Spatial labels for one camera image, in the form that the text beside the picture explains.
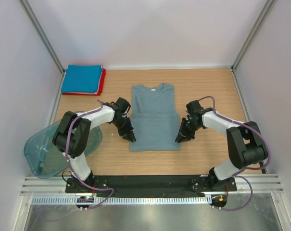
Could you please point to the right aluminium frame post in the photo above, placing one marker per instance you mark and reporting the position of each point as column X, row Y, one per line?
column 253, row 32

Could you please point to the folded red t shirt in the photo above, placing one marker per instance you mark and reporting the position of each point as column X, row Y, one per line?
column 99, row 90

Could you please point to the folded blue t shirt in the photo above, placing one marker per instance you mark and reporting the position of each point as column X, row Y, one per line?
column 84, row 79

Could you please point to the grey-blue t shirt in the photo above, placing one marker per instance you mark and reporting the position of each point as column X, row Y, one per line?
column 154, row 118

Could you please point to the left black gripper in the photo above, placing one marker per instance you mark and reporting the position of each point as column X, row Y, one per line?
column 124, row 133

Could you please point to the left aluminium frame post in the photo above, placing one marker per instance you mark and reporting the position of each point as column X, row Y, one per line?
column 37, row 26

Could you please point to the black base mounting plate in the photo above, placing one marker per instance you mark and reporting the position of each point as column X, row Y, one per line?
column 162, row 186

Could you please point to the translucent teal plastic basket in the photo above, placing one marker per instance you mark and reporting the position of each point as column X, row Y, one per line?
column 44, row 159

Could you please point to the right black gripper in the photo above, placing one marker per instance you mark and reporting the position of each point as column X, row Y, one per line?
column 183, row 131

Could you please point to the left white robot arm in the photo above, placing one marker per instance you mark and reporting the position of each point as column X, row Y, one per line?
column 72, row 134

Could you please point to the aluminium frame post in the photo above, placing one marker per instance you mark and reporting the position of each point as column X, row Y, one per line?
column 253, row 32
column 37, row 26

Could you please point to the aluminium extrusion rail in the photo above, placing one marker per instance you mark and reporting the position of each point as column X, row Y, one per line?
column 261, row 183

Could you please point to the slotted grey cable duct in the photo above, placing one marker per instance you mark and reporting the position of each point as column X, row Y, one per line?
column 86, row 200

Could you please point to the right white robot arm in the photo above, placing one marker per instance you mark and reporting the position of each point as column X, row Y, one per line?
column 246, row 146

